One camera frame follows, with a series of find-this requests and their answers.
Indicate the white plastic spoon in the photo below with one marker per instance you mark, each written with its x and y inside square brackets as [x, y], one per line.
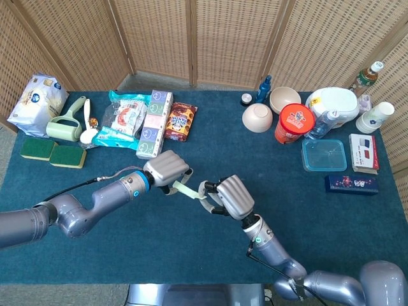
[87, 135]

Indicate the pastel tissue pack box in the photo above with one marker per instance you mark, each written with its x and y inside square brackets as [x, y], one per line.
[153, 127]

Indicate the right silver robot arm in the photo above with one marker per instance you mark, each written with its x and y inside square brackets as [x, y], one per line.
[334, 283]

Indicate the white paper cup stack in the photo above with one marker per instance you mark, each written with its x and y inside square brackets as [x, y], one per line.
[374, 118]

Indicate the white flour bag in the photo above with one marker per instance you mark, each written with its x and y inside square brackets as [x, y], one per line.
[35, 105]

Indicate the teal snack bag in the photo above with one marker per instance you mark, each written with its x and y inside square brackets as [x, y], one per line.
[124, 118]

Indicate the white lidded plastic tub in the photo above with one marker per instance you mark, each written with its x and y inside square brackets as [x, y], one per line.
[334, 100]

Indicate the pale green strip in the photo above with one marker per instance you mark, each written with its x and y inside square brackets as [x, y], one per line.
[186, 190]

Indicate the green lint roller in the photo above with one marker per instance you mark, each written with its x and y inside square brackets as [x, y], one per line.
[62, 129]

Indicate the small black jar silver lid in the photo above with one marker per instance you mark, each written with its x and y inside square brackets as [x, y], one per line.
[246, 99]

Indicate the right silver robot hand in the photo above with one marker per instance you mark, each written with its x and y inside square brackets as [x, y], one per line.
[234, 197]

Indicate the steel wool scrubber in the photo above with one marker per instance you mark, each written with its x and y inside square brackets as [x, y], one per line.
[89, 146]

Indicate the clear container blue lid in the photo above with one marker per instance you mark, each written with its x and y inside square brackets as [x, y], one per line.
[323, 156]

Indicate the brown chocolate cookie packet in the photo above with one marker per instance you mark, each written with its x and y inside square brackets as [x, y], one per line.
[180, 122]

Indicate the green yellow sponge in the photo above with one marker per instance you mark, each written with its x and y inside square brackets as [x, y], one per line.
[67, 156]
[36, 149]

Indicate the small orange patterned ball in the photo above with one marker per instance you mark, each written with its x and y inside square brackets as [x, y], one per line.
[93, 121]

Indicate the dark blue long box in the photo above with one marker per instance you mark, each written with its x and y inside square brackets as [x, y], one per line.
[350, 184]

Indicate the white red blue card box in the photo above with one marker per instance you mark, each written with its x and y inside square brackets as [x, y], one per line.
[363, 153]

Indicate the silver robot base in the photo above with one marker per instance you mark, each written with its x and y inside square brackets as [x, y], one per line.
[191, 294]

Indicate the green tea bottle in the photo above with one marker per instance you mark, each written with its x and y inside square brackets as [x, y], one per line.
[365, 78]

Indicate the blue spray bottle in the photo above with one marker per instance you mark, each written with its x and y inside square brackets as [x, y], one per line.
[263, 92]

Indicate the clear water bottle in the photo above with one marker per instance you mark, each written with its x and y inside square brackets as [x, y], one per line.
[320, 127]

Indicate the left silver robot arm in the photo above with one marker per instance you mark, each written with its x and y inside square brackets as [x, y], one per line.
[79, 210]

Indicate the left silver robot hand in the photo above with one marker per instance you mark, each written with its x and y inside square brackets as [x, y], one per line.
[165, 167]

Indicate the beige bowl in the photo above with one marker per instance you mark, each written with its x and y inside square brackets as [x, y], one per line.
[257, 118]
[283, 97]

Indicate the wicker folding screen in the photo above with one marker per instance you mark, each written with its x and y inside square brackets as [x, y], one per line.
[223, 41]

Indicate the small purple packet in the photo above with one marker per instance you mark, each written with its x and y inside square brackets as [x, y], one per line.
[365, 102]

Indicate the teal table cloth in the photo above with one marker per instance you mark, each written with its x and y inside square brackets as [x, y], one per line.
[159, 248]

